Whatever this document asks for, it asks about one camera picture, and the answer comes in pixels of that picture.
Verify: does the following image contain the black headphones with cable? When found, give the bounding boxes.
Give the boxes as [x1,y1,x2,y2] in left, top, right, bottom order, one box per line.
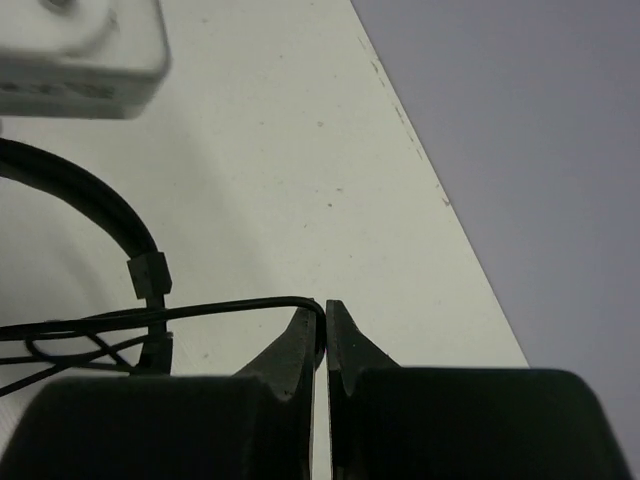
[0,137,329,399]

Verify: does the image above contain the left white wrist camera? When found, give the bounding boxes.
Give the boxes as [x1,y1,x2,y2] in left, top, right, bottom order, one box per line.
[1,1,171,119]

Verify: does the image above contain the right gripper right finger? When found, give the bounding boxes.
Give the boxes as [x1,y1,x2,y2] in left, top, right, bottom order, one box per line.
[326,300,399,475]

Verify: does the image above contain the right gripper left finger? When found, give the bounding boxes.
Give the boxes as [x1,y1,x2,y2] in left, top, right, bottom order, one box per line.
[233,308,317,479]

